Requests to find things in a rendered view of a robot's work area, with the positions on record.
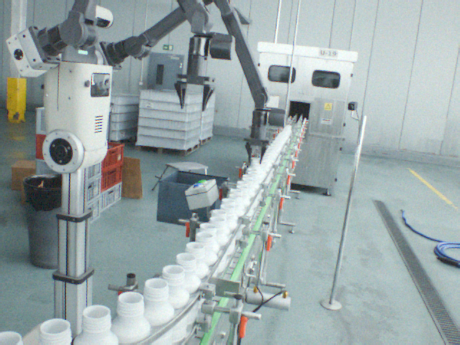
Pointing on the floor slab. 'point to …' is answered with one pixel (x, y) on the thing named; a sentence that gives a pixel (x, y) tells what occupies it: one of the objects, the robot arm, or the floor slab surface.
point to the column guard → (16, 100)
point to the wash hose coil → (439, 246)
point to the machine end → (310, 104)
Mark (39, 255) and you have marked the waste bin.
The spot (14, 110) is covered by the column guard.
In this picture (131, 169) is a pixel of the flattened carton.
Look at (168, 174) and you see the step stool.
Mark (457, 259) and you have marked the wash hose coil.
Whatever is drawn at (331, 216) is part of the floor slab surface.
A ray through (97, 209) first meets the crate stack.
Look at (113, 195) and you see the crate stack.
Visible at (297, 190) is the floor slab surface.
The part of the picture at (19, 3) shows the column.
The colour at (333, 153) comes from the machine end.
